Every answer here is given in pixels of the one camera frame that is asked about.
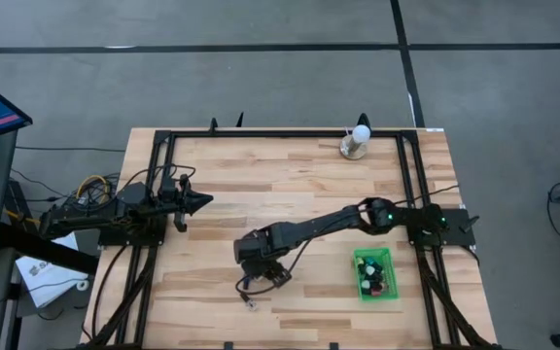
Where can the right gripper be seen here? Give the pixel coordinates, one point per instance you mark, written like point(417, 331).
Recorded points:
point(255, 245)

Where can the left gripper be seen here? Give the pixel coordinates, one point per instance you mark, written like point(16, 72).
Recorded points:
point(173, 199)

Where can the blue nail polish bottle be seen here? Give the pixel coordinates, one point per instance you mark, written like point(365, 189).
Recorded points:
point(245, 282)

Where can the clear silver nail polish bottle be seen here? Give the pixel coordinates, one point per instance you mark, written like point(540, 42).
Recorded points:
point(252, 305)

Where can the pale yellow nail polish bottle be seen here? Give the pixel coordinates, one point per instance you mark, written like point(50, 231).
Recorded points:
point(360, 262)

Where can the white nail polish bottle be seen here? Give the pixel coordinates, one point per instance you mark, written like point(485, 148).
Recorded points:
point(365, 285)

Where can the teal nail polish bottle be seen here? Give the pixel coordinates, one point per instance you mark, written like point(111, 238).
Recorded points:
point(371, 268)

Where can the red nail polish bottle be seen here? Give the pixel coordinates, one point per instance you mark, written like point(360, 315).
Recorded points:
point(379, 290)

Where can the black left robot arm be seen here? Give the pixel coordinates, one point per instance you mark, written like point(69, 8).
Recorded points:
point(90, 219)

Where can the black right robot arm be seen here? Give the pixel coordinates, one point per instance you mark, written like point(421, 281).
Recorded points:
point(319, 226)

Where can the white tape roll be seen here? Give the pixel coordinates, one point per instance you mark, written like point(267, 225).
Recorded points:
point(83, 285)

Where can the green plastic basket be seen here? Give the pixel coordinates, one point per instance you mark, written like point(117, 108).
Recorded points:
point(391, 272)

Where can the black stand beam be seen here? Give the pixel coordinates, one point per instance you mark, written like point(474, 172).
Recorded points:
point(46, 250)

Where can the white paper sheet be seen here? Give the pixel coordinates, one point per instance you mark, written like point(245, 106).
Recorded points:
point(46, 277)

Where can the white bulb on wooden base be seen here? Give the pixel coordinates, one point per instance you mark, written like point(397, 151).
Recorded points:
point(360, 133)

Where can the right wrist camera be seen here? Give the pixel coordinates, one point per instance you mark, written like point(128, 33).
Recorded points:
point(277, 276)

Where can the black aluminium table frame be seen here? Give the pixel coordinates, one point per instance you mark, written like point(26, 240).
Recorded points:
point(285, 133)

